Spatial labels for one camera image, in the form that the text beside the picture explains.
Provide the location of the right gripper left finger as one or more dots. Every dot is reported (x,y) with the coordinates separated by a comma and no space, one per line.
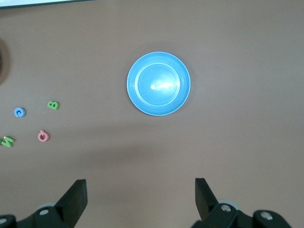
(76,197)

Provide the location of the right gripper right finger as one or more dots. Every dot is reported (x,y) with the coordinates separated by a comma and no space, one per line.
(204,199)

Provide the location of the red letter Q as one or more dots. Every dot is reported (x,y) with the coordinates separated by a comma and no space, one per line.
(39,136)

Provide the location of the green letter N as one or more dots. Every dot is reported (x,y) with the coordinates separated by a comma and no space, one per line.
(7,142)

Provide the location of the green uppercase letter B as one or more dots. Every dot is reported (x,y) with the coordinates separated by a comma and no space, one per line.
(52,105)

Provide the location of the blue letter C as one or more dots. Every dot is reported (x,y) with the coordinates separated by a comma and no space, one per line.
(15,112)

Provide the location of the blue plate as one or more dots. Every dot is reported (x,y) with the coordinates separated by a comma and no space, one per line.
(158,71)

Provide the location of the beige plate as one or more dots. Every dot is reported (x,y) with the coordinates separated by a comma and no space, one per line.
(1,63)

